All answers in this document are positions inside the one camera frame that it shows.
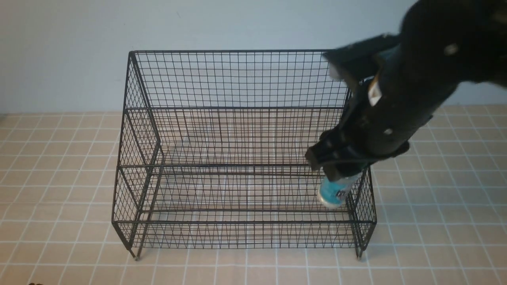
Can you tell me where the green-capped pepper seasoning bottle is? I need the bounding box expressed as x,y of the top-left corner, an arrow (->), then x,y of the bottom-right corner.
316,168 -> 362,209

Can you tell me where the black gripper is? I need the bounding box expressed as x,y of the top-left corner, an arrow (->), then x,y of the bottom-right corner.
305,34 -> 457,182

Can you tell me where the black wire mesh shelf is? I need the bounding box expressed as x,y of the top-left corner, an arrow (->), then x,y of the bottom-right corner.
112,50 -> 377,259

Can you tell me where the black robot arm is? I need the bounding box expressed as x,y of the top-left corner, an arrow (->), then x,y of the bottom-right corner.
305,0 -> 506,181

